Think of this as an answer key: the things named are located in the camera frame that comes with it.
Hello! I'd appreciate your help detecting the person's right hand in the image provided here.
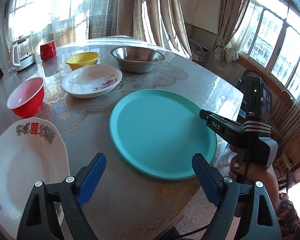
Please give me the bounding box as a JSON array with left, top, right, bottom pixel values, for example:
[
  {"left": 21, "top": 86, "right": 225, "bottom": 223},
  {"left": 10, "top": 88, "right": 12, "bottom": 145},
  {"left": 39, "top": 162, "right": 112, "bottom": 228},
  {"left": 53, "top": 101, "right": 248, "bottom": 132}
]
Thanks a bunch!
[{"left": 229, "top": 156, "right": 281, "bottom": 210}]

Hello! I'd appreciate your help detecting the white floral small plate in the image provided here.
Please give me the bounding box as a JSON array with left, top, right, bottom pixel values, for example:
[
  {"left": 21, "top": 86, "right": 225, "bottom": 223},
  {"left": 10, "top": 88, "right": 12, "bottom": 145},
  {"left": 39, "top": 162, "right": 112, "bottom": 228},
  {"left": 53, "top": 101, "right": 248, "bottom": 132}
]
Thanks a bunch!
[{"left": 62, "top": 64, "right": 123, "bottom": 99}]

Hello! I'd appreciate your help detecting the red plastic bowl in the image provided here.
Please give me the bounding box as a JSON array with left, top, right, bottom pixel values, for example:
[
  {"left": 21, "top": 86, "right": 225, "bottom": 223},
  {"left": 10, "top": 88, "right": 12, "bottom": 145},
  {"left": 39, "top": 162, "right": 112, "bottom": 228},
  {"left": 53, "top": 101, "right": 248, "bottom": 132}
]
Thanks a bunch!
[{"left": 6, "top": 77, "right": 45, "bottom": 119}]

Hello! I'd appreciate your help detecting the yellow plastic bowl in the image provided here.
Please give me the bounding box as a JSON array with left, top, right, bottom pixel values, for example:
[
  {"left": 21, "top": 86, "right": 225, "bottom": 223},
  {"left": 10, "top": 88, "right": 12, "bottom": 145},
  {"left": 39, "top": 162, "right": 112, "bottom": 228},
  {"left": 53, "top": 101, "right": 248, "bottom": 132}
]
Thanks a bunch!
[{"left": 66, "top": 51, "right": 100, "bottom": 70}]

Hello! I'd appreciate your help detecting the stainless steel bowl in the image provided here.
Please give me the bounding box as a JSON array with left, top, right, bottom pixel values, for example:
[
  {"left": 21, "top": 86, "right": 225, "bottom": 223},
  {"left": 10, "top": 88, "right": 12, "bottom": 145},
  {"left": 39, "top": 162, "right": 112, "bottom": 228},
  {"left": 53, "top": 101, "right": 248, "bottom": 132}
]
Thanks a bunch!
[{"left": 109, "top": 46, "right": 165, "bottom": 74}]

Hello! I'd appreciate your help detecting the white oval dragon plate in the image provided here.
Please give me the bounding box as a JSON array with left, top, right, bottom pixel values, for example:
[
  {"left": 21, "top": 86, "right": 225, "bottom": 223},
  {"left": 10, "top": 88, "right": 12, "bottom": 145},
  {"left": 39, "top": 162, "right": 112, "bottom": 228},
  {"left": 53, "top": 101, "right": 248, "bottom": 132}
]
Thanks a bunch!
[{"left": 0, "top": 117, "right": 70, "bottom": 239}]

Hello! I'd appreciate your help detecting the beige tied curtain right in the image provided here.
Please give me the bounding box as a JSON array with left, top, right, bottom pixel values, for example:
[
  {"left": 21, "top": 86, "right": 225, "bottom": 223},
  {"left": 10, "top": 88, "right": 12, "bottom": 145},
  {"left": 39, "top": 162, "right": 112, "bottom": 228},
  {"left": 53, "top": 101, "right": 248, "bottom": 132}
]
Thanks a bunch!
[{"left": 213, "top": 0, "right": 250, "bottom": 61}]

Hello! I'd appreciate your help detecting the glass electric kettle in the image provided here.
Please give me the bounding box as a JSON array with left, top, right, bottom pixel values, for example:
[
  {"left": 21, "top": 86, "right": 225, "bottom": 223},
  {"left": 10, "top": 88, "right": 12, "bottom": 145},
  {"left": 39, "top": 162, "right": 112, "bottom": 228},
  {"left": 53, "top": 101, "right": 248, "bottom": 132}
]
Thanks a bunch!
[{"left": 8, "top": 35, "right": 36, "bottom": 73}]

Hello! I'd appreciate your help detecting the teal round plate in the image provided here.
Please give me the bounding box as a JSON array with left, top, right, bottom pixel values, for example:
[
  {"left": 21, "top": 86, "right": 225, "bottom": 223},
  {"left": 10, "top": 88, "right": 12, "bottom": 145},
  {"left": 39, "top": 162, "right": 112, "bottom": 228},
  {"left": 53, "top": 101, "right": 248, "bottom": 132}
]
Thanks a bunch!
[{"left": 109, "top": 89, "right": 217, "bottom": 180}]

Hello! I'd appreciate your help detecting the beige curtain centre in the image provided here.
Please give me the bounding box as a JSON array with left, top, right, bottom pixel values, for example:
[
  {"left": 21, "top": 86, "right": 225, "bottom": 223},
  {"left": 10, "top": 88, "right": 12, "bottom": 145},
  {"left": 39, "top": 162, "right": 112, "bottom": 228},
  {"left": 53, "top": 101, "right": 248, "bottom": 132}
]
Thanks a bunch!
[{"left": 116, "top": 0, "right": 191, "bottom": 59}]

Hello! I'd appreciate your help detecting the red ceramic mug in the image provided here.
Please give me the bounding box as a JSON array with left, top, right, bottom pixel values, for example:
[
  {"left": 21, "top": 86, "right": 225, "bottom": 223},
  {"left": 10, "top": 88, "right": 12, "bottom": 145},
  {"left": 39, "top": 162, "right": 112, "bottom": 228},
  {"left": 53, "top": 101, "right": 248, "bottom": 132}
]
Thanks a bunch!
[{"left": 40, "top": 40, "right": 57, "bottom": 61}]

